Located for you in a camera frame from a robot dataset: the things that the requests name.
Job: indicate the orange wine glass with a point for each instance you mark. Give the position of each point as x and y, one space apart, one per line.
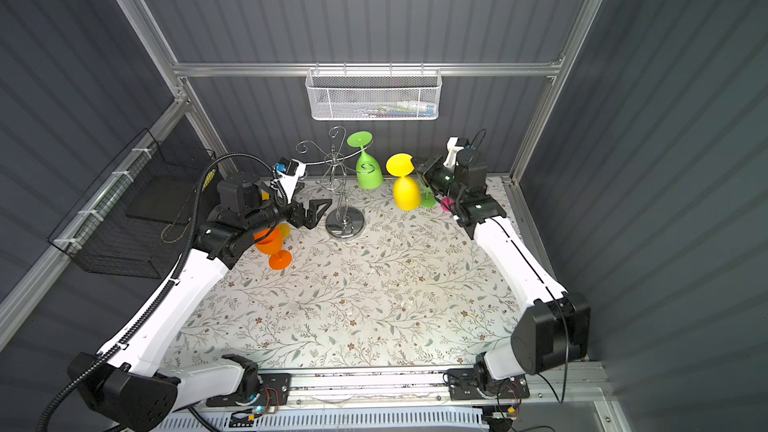
270 243

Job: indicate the yellow wine glass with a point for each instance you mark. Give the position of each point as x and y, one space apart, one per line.
284 230
406 191

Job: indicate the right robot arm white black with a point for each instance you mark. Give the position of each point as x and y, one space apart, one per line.
554 326

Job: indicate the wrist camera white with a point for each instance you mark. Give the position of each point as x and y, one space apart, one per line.
454 146
287 174

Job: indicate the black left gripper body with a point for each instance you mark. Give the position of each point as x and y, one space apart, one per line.
292 213

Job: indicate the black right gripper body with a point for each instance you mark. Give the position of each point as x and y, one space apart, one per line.
442 180

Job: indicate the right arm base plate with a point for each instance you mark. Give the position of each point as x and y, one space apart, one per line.
466 384

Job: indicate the black wire basket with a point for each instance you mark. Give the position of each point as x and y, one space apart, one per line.
134 222

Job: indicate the white wire mesh basket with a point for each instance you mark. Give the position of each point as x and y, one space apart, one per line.
369 95

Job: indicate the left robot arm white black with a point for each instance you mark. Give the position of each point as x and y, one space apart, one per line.
124 381

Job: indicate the white vented cable duct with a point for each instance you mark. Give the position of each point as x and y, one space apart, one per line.
441 418

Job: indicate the pink wine glass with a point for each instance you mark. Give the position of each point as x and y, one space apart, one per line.
445 204

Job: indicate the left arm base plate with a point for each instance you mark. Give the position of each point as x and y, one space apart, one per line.
273 390

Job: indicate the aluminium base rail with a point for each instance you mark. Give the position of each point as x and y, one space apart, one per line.
423 385

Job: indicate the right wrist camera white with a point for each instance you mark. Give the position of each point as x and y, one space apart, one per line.
454 146

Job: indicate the green wine glass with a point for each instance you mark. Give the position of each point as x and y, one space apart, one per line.
428 199
368 170

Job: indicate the chrome wine glass rack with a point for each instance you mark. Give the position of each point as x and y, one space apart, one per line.
345 221

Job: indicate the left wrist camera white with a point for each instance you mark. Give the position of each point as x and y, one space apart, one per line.
287 174

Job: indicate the yellow marker in basket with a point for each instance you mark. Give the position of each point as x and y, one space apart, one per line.
208 178

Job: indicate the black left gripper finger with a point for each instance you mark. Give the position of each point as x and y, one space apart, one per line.
309 219
317 207

